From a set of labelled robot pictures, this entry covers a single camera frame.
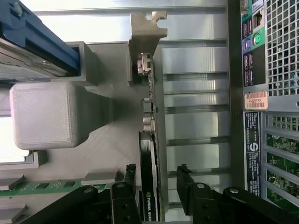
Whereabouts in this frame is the green motherboard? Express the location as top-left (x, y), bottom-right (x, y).
top-left (266, 133), bottom-right (299, 207)

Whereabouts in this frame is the green RAM stick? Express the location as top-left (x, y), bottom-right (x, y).
top-left (0, 180), bottom-right (113, 198)

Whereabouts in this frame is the black regulatory label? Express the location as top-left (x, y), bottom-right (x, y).
top-left (243, 111), bottom-right (262, 198)

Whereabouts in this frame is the hard disk with blue caddy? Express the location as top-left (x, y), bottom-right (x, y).
top-left (0, 0), bottom-right (83, 83)

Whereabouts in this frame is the pink barcode sticker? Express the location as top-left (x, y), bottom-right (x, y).
top-left (244, 91), bottom-right (269, 110)

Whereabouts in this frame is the silver CPU chip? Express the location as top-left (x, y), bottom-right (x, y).
top-left (0, 116), bottom-right (31, 164)

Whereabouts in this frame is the grey printed parts rack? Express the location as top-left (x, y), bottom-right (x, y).
top-left (0, 41), bottom-right (169, 224)

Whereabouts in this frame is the dark grey PC case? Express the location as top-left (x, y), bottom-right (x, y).
top-left (228, 0), bottom-right (299, 224)

